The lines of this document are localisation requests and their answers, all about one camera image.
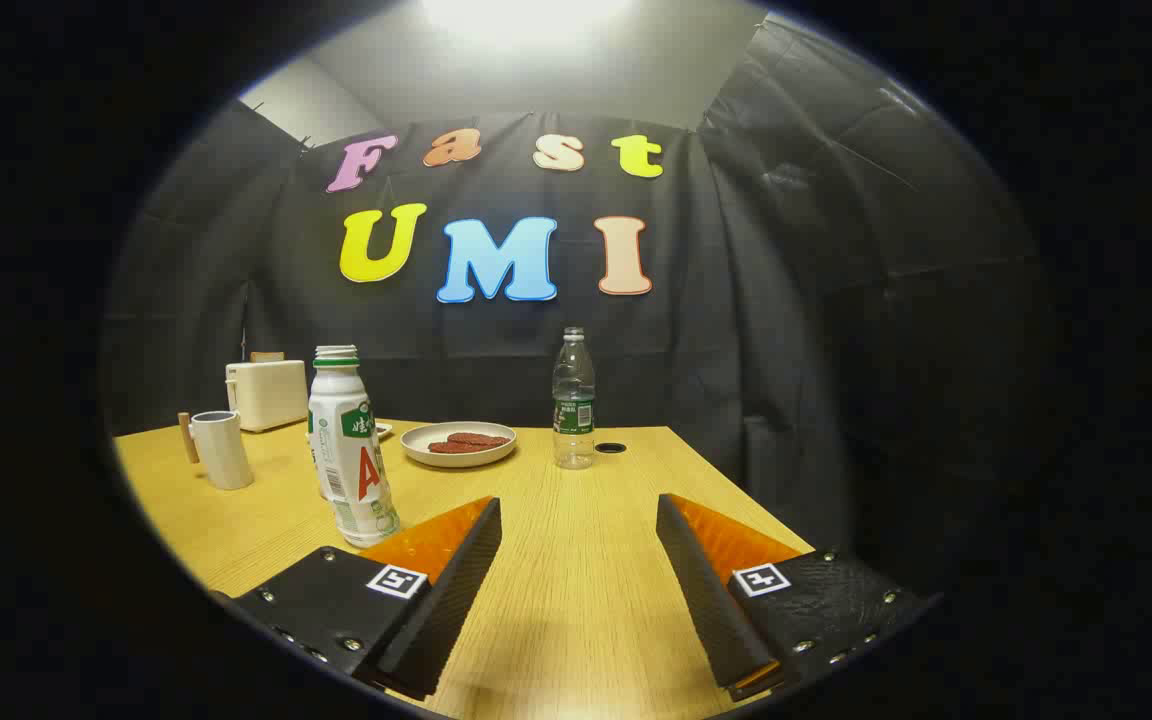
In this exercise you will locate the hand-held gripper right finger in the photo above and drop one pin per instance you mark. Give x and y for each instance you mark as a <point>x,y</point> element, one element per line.
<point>706,600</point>

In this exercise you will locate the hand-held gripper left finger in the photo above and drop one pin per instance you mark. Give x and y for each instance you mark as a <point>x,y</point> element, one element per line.
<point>446,610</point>

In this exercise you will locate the clear plastic water bottle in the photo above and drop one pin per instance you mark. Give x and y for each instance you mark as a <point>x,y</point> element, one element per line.
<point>574,400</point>

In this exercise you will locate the wooden table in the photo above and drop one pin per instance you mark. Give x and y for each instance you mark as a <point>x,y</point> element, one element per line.
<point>576,560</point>

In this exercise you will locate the red meat slice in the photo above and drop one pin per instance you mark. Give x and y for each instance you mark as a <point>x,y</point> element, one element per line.
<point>456,448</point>
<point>481,438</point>

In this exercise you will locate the white round plate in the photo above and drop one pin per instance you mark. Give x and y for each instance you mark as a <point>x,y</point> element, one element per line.
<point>416,448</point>

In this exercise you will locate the black backdrop cloth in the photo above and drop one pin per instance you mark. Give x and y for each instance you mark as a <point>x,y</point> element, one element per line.
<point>736,350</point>

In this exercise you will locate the cream toaster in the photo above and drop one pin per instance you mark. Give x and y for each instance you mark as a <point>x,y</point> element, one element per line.
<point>268,395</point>

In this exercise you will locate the toast slice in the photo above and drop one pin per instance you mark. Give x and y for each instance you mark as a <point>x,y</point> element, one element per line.
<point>266,356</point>

